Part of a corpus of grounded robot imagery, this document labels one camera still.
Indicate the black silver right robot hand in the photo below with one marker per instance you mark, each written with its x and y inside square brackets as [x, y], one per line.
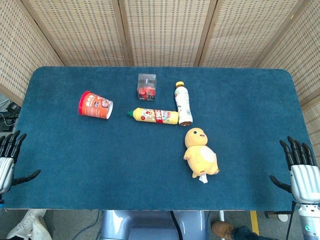
[303, 182]

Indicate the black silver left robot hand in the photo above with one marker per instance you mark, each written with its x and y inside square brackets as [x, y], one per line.
[6, 170]

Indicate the yellow plush toy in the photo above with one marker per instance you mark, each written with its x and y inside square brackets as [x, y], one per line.
[200, 156]

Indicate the blue silver right robot arm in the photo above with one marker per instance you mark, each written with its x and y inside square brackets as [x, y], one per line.
[308, 222]

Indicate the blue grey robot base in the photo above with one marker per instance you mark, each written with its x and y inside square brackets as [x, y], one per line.
[150, 225]

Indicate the white round floor object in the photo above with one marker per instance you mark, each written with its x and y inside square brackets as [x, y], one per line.
[283, 218]

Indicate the white sneaker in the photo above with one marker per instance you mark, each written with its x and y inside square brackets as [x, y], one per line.
[27, 226]

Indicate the blue jeans leg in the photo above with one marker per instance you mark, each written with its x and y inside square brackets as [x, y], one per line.
[246, 233]

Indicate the white metal table leg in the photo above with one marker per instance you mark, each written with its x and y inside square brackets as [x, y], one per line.
[222, 215]

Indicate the brown shoe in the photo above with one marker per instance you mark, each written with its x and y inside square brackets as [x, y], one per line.
[222, 228]

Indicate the red instant noodle cup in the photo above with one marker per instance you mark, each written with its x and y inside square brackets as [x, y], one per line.
[93, 106]

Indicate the woven bamboo screen panel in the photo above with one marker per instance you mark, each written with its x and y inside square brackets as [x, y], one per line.
[82, 30]
[300, 62]
[240, 30]
[165, 30]
[20, 50]

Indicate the white drink bottle yellow cap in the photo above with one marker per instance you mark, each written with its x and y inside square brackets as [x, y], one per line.
[183, 103]

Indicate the blue carpet table mat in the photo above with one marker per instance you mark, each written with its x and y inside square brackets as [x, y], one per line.
[150, 162]

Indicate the yellow squeeze bottle green cap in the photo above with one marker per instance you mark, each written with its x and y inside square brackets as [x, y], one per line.
[155, 116]

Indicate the clear box with red items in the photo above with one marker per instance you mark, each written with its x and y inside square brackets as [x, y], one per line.
[147, 87]

